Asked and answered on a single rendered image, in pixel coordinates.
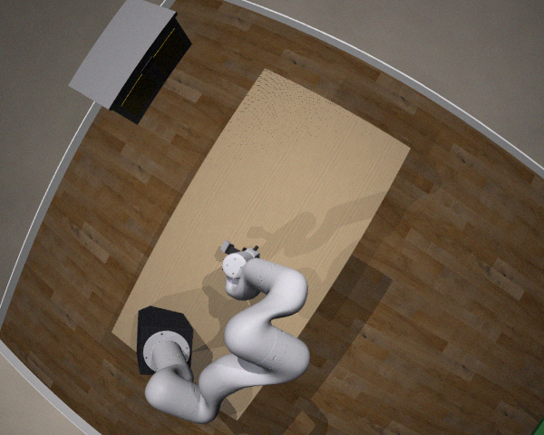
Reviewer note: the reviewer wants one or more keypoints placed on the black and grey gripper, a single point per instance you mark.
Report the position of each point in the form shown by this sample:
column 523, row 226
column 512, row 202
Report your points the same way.
column 253, row 251

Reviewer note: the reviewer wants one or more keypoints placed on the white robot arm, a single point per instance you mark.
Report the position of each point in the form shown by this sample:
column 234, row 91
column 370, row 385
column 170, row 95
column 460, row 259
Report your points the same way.
column 249, row 335

